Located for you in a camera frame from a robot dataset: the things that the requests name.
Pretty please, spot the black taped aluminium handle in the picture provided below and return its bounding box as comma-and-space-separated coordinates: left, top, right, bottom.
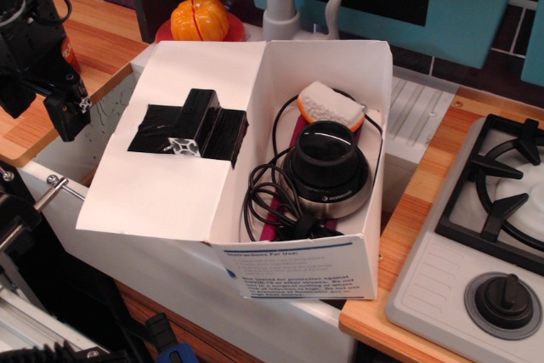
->
128, 88, 249, 166

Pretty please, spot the black mouse cable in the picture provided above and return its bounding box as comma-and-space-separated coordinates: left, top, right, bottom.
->
238, 94, 385, 242

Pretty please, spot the white cardboard box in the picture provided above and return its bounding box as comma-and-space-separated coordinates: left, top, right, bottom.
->
76, 40, 392, 299

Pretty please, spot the magenta toy utensil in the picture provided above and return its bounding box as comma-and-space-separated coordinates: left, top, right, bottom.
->
244, 116, 361, 241

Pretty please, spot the blue black clamp handle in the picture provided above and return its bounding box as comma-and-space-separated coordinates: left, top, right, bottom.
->
144, 313, 199, 363

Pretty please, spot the red can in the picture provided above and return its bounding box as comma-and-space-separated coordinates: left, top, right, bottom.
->
61, 36, 82, 74

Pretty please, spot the orange toy pumpkin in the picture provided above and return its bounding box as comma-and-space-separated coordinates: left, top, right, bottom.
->
170, 0, 230, 42

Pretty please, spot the black burner grate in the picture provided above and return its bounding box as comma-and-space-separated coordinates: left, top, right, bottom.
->
435, 115, 543, 274

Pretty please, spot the white toy sink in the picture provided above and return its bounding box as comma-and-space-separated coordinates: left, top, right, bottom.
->
20, 25, 459, 363

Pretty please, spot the red plate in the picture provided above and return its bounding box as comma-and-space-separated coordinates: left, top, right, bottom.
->
155, 12, 245, 43

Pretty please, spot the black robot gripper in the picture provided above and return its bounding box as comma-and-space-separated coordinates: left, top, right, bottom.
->
1, 0, 91, 142

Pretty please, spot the grey toy stove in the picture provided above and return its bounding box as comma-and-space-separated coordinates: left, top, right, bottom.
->
386, 141, 543, 362

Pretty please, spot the black silver 3D mouse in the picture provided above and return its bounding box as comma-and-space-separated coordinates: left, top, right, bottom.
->
282, 121, 372, 219

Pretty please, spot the toy bread slice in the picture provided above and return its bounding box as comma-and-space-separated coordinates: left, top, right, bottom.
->
297, 82, 366, 132

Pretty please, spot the black stove knob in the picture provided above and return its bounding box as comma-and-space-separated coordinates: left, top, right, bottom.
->
464, 272, 543, 341

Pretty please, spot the grey toy faucet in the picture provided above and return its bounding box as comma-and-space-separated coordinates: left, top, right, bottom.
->
263, 0, 342, 42

